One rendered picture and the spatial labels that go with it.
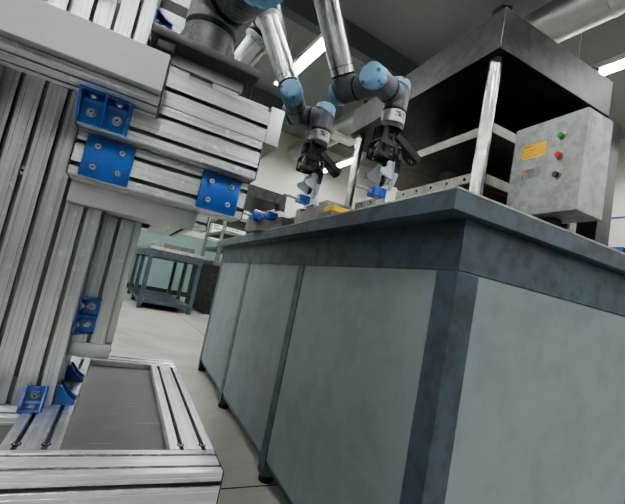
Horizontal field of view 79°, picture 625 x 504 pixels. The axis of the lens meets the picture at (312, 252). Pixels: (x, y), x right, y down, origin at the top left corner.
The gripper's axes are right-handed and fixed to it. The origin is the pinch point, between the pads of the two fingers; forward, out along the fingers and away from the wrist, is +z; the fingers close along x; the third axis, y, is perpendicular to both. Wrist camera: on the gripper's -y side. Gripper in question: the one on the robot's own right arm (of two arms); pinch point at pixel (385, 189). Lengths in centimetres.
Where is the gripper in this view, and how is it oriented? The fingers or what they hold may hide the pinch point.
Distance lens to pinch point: 122.1
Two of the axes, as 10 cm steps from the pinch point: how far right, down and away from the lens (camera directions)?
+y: -8.9, -2.3, -4.0
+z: -2.0, 9.7, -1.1
